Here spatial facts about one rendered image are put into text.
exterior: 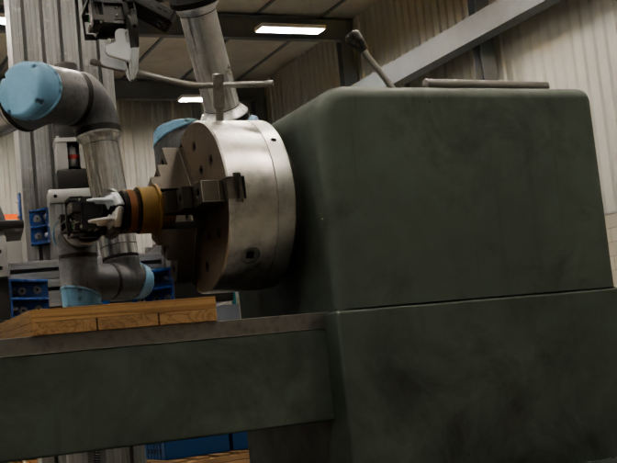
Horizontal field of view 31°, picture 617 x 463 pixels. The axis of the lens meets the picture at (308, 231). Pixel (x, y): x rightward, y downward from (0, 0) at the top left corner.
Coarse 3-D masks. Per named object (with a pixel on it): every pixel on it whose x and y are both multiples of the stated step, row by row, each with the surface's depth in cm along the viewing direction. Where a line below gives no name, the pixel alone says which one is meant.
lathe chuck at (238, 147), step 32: (192, 128) 206; (224, 128) 199; (192, 160) 207; (224, 160) 192; (256, 160) 195; (256, 192) 193; (224, 224) 193; (256, 224) 193; (224, 256) 194; (224, 288) 201
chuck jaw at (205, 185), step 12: (204, 180) 191; (216, 180) 192; (228, 180) 192; (240, 180) 193; (168, 192) 196; (180, 192) 195; (192, 192) 195; (204, 192) 191; (216, 192) 192; (228, 192) 191; (240, 192) 192; (168, 204) 196; (180, 204) 195; (192, 204) 194; (204, 204) 193; (216, 204) 194
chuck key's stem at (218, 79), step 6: (216, 78) 204; (222, 78) 204; (216, 84) 204; (222, 84) 204; (216, 90) 204; (222, 90) 204; (216, 96) 204; (222, 96) 204; (216, 102) 204; (222, 102) 204; (216, 108) 205; (222, 108) 205; (216, 114) 205; (222, 114) 205; (222, 120) 205
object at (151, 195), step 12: (120, 192) 198; (132, 192) 197; (144, 192) 197; (156, 192) 198; (132, 204) 196; (144, 204) 196; (156, 204) 197; (132, 216) 196; (144, 216) 196; (156, 216) 197; (168, 216) 199; (132, 228) 197; (144, 228) 198; (156, 228) 199
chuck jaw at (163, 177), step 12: (180, 144) 213; (168, 156) 209; (180, 156) 210; (156, 168) 207; (168, 168) 206; (180, 168) 207; (156, 180) 204; (168, 180) 204; (180, 180) 205; (192, 180) 206
